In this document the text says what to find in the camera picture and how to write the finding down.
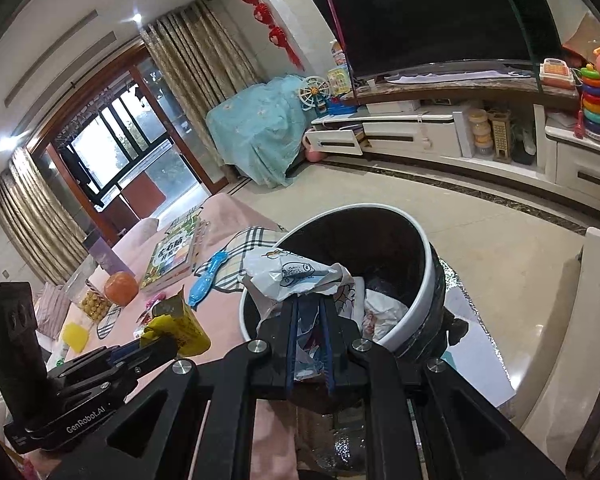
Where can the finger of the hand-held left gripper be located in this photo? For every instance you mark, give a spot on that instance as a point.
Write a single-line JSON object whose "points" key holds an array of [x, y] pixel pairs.
{"points": [[125, 352], [155, 350]]}

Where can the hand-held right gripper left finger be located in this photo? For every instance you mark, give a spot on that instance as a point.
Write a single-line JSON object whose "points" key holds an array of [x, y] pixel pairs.
{"points": [[291, 350]]}

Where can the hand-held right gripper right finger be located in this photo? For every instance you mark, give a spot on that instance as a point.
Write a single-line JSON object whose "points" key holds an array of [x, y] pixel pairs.
{"points": [[328, 360]]}

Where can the yellow snack packet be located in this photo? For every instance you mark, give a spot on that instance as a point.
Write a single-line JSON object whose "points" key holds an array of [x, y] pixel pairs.
{"points": [[185, 325]]}

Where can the white fish-print plastic bag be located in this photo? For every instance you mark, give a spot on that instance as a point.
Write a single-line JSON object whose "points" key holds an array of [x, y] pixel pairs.
{"points": [[290, 275]]}

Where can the black bin with white rim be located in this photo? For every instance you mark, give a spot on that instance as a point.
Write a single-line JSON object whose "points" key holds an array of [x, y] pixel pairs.
{"points": [[420, 270]]}

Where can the pink blanket with plaid print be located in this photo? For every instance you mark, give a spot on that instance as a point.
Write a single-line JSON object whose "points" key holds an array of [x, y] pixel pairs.
{"points": [[130, 375]]}

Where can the pink striped pouch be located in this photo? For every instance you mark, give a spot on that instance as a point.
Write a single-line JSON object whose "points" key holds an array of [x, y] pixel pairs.
{"points": [[52, 310]]}

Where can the yellow cloth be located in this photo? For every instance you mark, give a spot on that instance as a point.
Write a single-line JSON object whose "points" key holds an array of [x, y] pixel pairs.
{"points": [[75, 337]]}

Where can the box of golden chocolates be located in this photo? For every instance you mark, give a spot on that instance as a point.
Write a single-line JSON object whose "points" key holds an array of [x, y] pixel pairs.
{"points": [[94, 305]]}

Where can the orange round object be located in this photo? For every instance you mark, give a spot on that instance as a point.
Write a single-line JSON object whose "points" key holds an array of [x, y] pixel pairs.
{"points": [[121, 289]]}

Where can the crumpled white paper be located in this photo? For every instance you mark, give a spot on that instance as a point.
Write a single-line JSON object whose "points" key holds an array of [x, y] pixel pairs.
{"points": [[385, 317]]}

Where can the clear plastic bag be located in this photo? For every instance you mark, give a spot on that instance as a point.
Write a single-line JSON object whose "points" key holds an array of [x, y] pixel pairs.
{"points": [[77, 277]]}

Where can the purple box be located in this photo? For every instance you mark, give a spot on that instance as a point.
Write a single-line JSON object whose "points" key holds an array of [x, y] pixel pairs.
{"points": [[105, 260]]}

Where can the children's activity book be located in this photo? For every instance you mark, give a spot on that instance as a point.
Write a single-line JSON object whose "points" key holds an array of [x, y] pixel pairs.
{"points": [[172, 255]]}

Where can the beige patterned curtain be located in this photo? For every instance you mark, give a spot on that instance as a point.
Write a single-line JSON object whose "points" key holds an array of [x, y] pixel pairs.
{"points": [[205, 85], [35, 220]]}

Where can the silver foil mat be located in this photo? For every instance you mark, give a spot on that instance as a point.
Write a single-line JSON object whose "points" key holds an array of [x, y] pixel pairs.
{"points": [[480, 350]]}

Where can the glass balcony door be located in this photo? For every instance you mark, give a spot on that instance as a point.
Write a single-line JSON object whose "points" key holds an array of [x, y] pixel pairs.
{"points": [[115, 150]]}

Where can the light blue cloth cover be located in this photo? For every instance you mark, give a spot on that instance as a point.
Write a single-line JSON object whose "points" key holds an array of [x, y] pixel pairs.
{"points": [[255, 125]]}

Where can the blue toy base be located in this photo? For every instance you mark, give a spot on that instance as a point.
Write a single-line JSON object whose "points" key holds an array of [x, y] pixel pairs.
{"points": [[341, 108]]}

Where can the white ferris wheel toy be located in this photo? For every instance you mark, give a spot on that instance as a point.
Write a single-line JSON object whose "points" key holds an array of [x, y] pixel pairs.
{"points": [[314, 94]]}

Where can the white upright box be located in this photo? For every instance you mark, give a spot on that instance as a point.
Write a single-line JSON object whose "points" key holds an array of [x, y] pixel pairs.
{"points": [[462, 132]]}

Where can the stack of yellow-lid jars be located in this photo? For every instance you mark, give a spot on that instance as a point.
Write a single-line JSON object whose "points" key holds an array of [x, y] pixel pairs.
{"points": [[480, 132]]}

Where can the colourful toy machine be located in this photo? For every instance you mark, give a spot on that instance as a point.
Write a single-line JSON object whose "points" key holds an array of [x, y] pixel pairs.
{"points": [[339, 80]]}

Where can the white television cabinet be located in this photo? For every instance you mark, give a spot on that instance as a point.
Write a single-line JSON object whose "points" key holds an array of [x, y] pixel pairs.
{"points": [[480, 130]]}

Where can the pair of slippers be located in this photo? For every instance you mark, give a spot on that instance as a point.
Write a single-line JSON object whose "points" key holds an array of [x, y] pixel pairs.
{"points": [[524, 141]]}

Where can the black television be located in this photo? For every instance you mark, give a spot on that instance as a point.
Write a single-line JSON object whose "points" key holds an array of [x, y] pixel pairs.
{"points": [[440, 15]]}

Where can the toy cash register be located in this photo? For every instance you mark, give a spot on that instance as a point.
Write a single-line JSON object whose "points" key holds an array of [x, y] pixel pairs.
{"points": [[556, 74]]}

